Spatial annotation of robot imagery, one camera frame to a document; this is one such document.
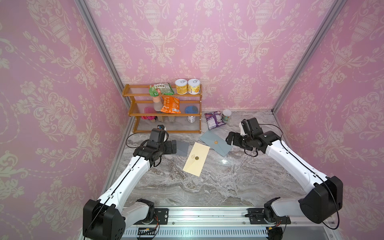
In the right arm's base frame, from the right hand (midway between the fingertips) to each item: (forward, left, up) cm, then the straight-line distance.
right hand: (233, 140), depth 82 cm
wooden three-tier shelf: (+30, +35, -17) cm, 49 cm away
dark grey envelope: (+8, +30, -19) cm, 36 cm away
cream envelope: (-2, +21, -18) cm, 28 cm away
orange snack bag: (+30, +36, +2) cm, 46 cm away
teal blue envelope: (+11, +6, -18) cm, 22 cm away
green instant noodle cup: (+31, -4, -11) cm, 33 cm away
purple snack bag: (+29, +5, -14) cm, 33 cm away
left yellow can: (+29, +27, +17) cm, 43 cm away
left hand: (0, +35, -1) cm, 36 cm away
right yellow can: (+28, +20, +17) cm, 39 cm away
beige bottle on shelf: (+29, +43, +5) cm, 52 cm away
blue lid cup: (+32, +22, -6) cm, 40 cm away
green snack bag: (+30, +38, +15) cm, 51 cm away
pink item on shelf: (+32, +52, -4) cm, 61 cm away
